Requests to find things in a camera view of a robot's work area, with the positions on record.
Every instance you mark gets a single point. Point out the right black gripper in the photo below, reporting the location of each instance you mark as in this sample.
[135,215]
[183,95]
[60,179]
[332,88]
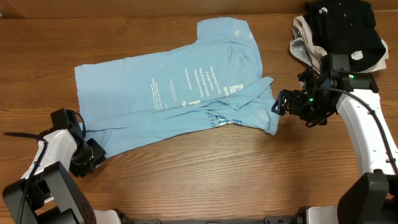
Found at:
[295,97]

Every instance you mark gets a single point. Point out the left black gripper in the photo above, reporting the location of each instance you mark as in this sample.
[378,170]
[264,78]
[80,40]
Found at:
[82,170]

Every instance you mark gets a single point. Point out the light blue printed t-shirt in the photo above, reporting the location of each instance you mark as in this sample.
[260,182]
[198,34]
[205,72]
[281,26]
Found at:
[217,80]

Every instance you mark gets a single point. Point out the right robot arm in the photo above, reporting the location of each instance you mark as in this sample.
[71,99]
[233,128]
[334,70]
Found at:
[355,97]

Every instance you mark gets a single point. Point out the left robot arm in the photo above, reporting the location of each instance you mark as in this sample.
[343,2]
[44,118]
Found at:
[47,193]

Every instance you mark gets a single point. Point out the grey-blue garment in pile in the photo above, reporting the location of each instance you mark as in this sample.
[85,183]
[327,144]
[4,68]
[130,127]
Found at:
[298,50]

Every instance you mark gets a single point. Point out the beige garment in pile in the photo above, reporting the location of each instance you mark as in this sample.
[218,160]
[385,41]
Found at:
[303,30]

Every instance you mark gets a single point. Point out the black garment on pile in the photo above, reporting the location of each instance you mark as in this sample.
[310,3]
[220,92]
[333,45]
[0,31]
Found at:
[346,27]

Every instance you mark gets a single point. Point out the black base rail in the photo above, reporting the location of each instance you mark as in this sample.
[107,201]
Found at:
[214,221]

